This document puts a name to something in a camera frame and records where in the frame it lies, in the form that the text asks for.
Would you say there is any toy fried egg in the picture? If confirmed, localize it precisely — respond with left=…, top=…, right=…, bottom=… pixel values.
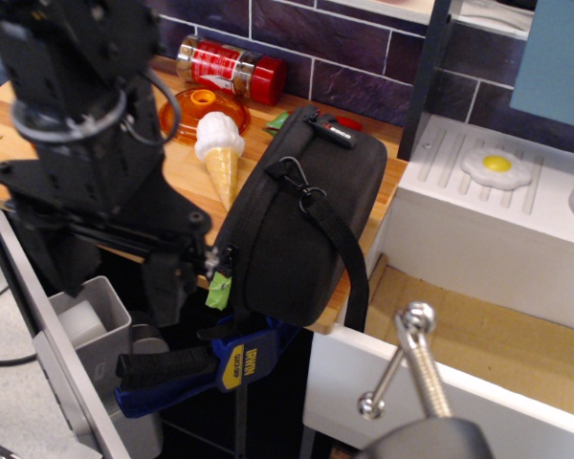
left=461, top=147, right=533, bottom=191

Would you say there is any black shoulder strap with clip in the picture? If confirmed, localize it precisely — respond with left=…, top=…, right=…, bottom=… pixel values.
left=264, top=156, right=370, bottom=334

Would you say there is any white drawer front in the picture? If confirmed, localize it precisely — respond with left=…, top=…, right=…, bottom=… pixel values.
left=303, top=326, right=574, bottom=458

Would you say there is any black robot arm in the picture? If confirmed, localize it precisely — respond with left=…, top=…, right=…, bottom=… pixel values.
left=0, top=1, right=211, bottom=326

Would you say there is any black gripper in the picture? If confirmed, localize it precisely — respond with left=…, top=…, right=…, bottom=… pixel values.
left=0, top=128, right=212, bottom=327

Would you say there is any grey plastic bin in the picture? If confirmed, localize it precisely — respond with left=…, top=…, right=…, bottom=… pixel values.
left=28, top=276, right=163, bottom=458

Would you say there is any silver metal screw clamp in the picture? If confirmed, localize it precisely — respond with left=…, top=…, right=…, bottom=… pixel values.
left=357, top=300, right=495, bottom=459

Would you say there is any black zipper bag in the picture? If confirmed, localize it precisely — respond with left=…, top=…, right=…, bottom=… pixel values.
left=215, top=105, right=387, bottom=328

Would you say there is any green taped zipper pull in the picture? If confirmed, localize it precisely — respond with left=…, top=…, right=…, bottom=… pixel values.
left=205, top=244, right=237, bottom=311

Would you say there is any toy ice cream cone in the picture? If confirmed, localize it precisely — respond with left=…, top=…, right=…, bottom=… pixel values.
left=194, top=112, right=245, bottom=210

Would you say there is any white toy sink unit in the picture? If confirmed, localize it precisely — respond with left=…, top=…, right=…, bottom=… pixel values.
left=384, top=116, right=574, bottom=329

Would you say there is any orange transparent pot lid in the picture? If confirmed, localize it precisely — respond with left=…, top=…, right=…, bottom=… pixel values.
left=171, top=87, right=251, bottom=145

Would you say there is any blue Irwin bar clamp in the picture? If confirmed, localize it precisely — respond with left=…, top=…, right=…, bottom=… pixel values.
left=114, top=313, right=300, bottom=458

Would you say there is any red capped spice jar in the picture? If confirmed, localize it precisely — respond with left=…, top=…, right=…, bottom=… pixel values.
left=176, top=35, right=287, bottom=106

